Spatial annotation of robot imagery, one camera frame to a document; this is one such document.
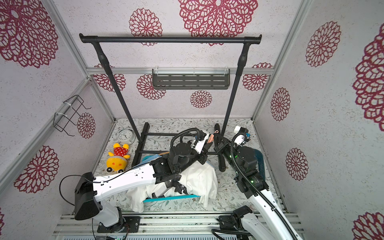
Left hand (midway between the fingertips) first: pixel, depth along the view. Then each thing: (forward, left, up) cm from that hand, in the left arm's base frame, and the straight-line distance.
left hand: (209, 142), depth 67 cm
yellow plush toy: (+3, +53, -24) cm, 58 cm away
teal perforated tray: (-18, +20, -22) cm, 35 cm away
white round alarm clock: (+25, +55, -28) cm, 67 cm away
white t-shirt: (-11, +4, -18) cm, 21 cm away
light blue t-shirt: (+4, +29, -19) cm, 35 cm away
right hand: (+1, -1, +5) cm, 5 cm away
